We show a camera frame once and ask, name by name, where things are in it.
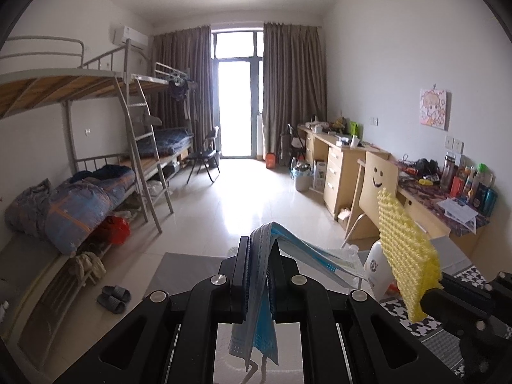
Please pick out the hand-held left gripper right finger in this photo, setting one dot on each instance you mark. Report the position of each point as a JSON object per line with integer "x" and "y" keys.
{"x": 283, "y": 284}

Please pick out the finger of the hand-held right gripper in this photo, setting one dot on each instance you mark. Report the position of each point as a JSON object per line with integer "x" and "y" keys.
{"x": 480, "y": 336}
{"x": 468, "y": 290}

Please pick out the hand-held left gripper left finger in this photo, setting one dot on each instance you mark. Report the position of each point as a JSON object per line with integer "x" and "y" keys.
{"x": 242, "y": 284}

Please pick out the blue face mask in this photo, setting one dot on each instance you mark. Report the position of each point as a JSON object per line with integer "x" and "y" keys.
{"x": 256, "y": 288}
{"x": 312, "y": 256}

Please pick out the yellow bumpy cloth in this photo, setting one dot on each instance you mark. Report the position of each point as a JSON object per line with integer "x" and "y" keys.
{"x": 404, "y": 248}

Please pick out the houndstooth tablecloth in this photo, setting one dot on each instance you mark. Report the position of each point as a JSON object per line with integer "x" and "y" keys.
{"x": 456, "y": 254}

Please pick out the white papers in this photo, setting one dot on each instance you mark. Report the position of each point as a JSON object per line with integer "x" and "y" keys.
{"x": 456, "y": 210}

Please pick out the white bottle with red cap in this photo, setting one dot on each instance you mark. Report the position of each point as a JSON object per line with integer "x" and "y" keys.
{"x": 376, "y": 272}

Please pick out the wooden desk with patterned cover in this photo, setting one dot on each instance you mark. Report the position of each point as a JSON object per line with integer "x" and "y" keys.
{"x": 424, "y": 204}

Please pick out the row of toiletry bottles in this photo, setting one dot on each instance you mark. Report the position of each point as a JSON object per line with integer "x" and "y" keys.
{"x": 478, "y": 192}

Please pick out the white bucket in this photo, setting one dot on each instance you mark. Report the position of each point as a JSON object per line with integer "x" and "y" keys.
{"x": 303, "y": 180}

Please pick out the white box appliance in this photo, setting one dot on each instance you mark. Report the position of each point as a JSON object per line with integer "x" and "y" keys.
{"x": 319, "y": 176}

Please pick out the yellow object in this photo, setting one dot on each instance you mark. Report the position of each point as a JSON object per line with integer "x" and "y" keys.
{"x": 426, "y": 182}

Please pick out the dark thermos bottle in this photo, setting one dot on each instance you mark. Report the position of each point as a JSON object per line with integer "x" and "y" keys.
{"x": 448, "y": 172}

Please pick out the orange container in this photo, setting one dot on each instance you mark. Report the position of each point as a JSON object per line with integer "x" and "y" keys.
{"x": 271, "y": 160}

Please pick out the dark grey slipper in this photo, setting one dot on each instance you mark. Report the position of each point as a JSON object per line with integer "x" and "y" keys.
{"x": 110, "y": 304}
{"x": 118, "y": 292}

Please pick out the wooden desk with drawers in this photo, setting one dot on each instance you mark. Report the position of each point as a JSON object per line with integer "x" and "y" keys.
{"x": 338, "y": 168}

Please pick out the black headphones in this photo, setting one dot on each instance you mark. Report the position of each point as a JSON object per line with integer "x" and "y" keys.
{"x": 427, "y": 167}

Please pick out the black folding chair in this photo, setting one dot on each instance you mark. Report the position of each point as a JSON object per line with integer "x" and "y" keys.
{"x": 204, "y": 154}

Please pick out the red plastic bag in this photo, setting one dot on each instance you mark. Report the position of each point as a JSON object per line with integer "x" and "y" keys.
{"x": 116, "y": 230}

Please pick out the dark folding chair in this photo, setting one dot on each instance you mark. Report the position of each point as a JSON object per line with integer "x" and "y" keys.
{"x": 294, "y": 144}

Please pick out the wooden chair with smiley face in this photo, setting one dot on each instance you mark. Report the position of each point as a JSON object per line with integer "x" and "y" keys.
{"x": 386, "y": 168}

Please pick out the beige clothing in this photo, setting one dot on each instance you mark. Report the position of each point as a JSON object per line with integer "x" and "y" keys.
{"x": 86, "y": 266}

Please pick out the dark blue plaid bedding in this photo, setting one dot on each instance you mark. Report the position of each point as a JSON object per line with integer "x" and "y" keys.
{"x": 172, "y": 140}

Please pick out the green packet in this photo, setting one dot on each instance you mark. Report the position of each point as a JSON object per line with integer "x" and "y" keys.
{"x": 354, "y": 128}

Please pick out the glass balcony door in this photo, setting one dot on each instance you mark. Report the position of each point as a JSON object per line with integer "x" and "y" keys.
{"x": 236, "y": 108}

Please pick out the blue patterned quilt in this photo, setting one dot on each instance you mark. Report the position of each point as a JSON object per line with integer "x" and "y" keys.
{"x": 80, "y": 208}

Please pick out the brown curtain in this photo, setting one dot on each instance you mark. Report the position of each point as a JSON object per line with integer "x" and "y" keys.
{"x": 294, "y": 88}
{"x": 184, "y": 56}

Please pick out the dark hanging clothes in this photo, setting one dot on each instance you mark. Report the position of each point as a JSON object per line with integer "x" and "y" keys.
{"x": 178, "y": 90}

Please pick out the grey metal bunk bed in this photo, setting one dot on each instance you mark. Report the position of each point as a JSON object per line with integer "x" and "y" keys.
{"x": 160, "y": 84}
{"x": 60, "y": 82}

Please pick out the grey printed bundle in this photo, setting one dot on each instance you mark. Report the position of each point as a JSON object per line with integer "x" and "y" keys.
{"x": 28, "y": 208}

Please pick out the white air conditioner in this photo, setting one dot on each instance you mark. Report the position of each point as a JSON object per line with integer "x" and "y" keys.
{"x": 128, "y": 36}

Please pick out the white wall socket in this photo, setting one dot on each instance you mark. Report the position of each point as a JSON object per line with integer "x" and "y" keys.
{"x": 454, "y": 144}

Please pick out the wall poster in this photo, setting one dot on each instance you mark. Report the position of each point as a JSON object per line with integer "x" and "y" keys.
{"x": 435, "y": 108}

